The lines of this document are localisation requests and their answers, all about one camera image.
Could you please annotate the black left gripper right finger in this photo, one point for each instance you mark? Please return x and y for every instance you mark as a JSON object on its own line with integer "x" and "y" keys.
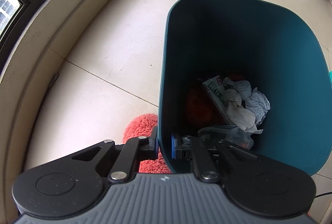
{"x": 211, "y": 156}

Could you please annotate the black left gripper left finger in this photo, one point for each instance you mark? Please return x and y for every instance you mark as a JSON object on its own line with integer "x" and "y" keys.
{"x": 119, "y": 163}

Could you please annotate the teal plastic trash bin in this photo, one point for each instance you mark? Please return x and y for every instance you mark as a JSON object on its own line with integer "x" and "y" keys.
{"x": 263, "y": 43}

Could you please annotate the red shaggy rug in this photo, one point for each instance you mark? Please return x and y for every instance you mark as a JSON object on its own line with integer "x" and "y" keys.
{"x": 143, "y": 126}

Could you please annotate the red plastic wrapper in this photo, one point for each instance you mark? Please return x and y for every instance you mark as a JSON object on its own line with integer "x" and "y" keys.
{"x": 197, "y": 110}

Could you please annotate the crumpled white paper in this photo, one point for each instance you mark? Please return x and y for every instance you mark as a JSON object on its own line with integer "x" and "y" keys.
{"x": 252, "y": 99}

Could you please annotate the white snack box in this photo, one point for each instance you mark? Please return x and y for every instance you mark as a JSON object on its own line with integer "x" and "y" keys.
{"x": 215, "y": 89}

